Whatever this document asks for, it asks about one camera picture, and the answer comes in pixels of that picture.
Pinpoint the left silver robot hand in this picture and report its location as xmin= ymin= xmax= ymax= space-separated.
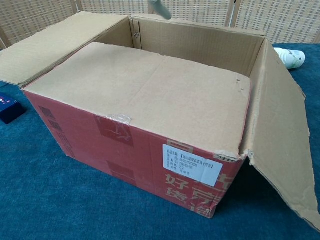
xmin=147 ymin=0 xmax=173 ymax=20

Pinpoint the red cardboard shipping box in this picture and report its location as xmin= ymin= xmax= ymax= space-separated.
xmin=0 ymin=11 xmax=320 ymax=228

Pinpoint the dark blue printed box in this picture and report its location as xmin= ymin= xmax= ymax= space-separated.
xmin=0 ymin=91 xmax=27 ymax=125

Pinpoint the stack of white paper cups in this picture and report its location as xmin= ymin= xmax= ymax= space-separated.
xmin=273 ymin=47 xmax=306 ymax=70

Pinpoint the blue carpet table cover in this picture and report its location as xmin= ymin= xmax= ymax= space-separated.
xmin=0 ymin=42 xmax=320 ymax=240

